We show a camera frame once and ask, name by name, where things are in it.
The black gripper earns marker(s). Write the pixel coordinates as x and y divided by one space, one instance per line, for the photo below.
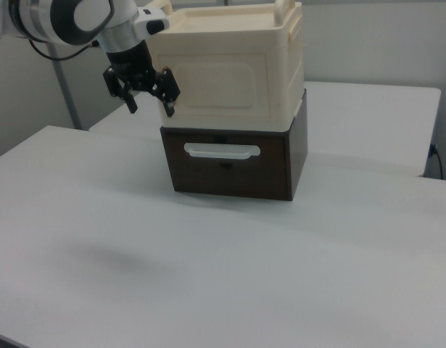
130 65

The cream cabinet door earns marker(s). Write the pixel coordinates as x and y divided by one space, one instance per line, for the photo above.
215 85

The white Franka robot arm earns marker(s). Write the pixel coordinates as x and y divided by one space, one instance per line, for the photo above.
63 18

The cream plastic cabinet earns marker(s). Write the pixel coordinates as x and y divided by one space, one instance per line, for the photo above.
284 54

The dark brown drawer box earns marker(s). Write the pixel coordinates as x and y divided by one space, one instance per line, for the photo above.
240 177

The grey partition post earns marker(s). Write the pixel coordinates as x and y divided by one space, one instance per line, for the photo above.
67 94

